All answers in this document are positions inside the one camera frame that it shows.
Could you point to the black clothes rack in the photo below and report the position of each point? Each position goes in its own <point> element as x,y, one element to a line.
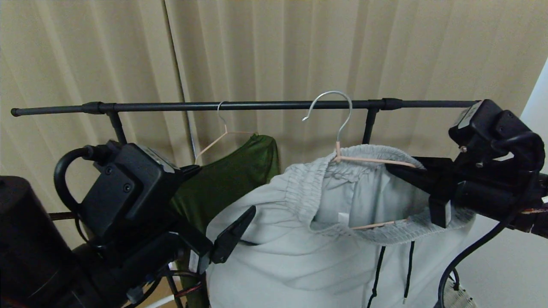
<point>257,105</point>

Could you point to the green long-sleeved shirt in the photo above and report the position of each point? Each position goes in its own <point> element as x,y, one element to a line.
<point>227,175</point>

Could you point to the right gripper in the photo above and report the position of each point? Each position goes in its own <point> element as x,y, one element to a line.
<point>483,192</point>

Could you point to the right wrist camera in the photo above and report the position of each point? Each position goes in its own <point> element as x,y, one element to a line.
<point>492,124</point>

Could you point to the beige curtain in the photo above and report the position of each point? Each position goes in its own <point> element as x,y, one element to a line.
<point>278,47</point>

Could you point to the white laundry basket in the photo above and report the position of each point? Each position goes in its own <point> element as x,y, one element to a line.
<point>460,297</point>

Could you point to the pink clothes hanger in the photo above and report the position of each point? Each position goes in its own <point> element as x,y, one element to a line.
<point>222,128</point>
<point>342,124</point>

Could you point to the grey garment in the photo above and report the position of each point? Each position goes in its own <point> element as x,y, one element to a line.
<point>278,265</point>

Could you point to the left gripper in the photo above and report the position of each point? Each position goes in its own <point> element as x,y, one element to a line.
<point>141,252</point>

